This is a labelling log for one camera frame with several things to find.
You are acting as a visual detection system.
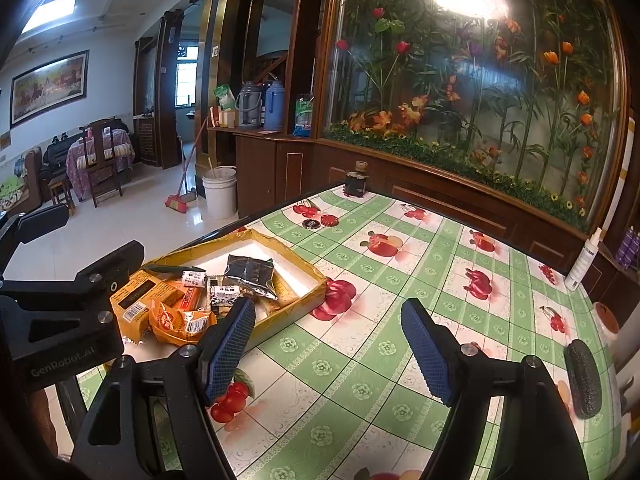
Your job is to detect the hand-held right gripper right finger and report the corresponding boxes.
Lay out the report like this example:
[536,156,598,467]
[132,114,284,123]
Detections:
[401,298,591,480]

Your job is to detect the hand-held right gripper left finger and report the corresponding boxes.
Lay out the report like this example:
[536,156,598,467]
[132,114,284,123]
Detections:
[70,297,257,480]

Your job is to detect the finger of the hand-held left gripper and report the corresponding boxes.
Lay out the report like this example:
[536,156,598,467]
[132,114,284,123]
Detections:
[0,240,146,307]
[0,205,71,281]

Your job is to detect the orange biscuit packet black stripe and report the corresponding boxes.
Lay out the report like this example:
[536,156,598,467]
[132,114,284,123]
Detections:
[110,270,187,339]

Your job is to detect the white black-speckled candy pack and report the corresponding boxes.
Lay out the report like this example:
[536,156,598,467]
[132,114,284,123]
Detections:
[208,285,242,309]

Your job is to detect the small orange snack packet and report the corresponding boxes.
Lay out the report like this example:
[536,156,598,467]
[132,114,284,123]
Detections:
[149,300,219,347]

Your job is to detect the orange cracker packet clear window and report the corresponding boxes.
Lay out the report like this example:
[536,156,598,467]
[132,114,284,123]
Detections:
[165,280,207,312]

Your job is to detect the silver foil snack packet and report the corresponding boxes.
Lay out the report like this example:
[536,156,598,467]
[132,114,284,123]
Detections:
[222,254,279,302]

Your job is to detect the yellow cardboard box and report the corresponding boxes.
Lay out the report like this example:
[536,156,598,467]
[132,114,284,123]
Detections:
[134,229,329,352]

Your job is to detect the wooden stool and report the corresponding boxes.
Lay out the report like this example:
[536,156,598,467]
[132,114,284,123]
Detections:
[47,175,76,217]

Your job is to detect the sofa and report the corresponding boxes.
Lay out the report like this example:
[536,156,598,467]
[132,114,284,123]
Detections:
[0,147,44,214]

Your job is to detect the table with pink cloth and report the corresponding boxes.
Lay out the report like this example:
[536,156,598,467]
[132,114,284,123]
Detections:
[66,129,136,187]

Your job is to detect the fruit print green tablecloth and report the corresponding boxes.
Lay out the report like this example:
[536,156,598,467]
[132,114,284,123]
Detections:
[80,182,626,480]

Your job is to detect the wooden chair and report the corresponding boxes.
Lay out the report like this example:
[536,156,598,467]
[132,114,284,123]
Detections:
[79,118,124,209]

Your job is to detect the red broom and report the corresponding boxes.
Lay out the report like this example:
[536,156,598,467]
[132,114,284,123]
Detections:
[165,119,202,214]

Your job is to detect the white plastic bucket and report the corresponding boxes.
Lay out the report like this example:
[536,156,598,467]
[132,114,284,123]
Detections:
[202,165,239,220]

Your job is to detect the black glasses case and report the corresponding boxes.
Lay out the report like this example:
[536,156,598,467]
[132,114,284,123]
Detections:
[563,339,603,419]

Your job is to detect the wooden shelf cabinet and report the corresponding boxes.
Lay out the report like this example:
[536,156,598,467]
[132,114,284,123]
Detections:
[206,126,326,218]

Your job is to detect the white spray bottle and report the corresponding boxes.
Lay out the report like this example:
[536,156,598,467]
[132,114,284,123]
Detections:
[565,227,604,292]

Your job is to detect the dark glass jar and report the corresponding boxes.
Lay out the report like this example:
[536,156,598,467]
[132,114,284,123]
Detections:
[343,161,371,197]

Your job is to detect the grey thermos flask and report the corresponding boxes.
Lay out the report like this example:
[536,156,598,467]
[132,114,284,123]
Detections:
[234,81,264,128]

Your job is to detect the square ceiling light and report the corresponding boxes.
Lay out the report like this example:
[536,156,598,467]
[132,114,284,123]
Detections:
[22,0,79,34]

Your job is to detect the blue thermos flask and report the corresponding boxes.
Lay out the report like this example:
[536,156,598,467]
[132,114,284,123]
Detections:
[263,80,286,131]

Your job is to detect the purple bottles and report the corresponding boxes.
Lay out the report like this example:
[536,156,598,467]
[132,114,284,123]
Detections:
[615,225,640,269]

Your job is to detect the blue green plastic bag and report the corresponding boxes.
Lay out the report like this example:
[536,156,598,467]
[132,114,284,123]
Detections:
[293,94,314,137]

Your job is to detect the glass flower display cabinet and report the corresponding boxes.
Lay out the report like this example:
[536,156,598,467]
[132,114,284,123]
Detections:
[321,0,628,235]

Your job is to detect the framed wall picture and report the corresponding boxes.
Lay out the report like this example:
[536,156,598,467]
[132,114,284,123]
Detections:
[9,49,91,129]

